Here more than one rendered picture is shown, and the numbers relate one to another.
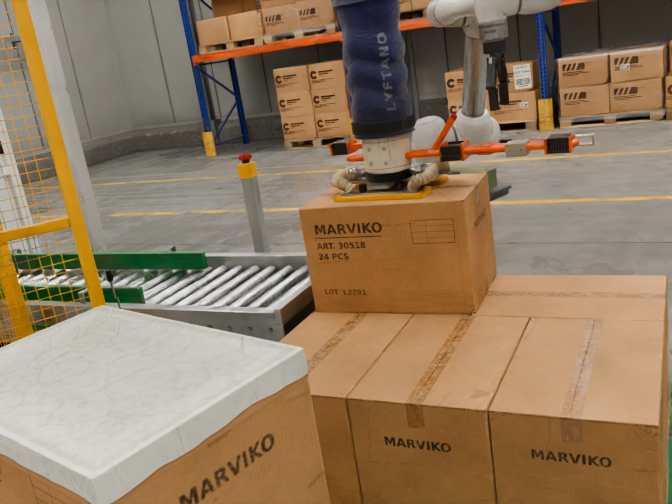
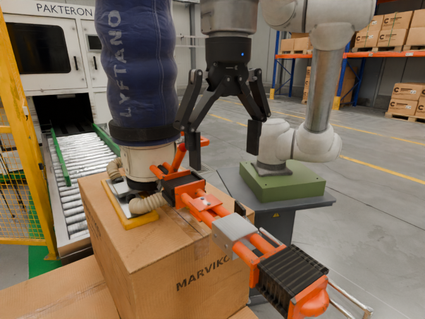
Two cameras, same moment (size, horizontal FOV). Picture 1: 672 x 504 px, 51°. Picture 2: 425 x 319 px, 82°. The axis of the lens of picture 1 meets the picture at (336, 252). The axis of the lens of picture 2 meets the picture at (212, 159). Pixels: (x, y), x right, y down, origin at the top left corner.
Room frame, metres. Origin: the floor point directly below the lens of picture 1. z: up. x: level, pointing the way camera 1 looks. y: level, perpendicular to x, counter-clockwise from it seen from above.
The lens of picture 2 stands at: (1.95, -0.79, 1.38)
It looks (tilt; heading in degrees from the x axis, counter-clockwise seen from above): 22 degrees down; 28
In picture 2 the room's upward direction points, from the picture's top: straight up
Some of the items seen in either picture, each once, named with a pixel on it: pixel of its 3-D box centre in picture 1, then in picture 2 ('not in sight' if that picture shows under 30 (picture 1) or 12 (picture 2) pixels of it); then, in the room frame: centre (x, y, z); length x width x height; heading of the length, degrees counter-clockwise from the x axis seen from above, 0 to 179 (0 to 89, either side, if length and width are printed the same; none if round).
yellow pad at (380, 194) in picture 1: (381, 190); (125, 193); (2.45, -0.19, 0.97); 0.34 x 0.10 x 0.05; 61
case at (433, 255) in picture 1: (401, 242); (159, 238); (2.54, -0.25, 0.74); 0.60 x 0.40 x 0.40; 65
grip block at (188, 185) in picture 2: (454, 150); (183, 187); (2.42, -0.46, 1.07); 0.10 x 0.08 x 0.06; 151
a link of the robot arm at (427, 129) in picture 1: (431, 141); (274, 140); (3.19, -0.50, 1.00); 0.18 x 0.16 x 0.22; 96
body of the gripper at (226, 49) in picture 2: (495, 55); (227, 67); (2.35, -0.61, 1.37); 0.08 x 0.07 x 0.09; 151
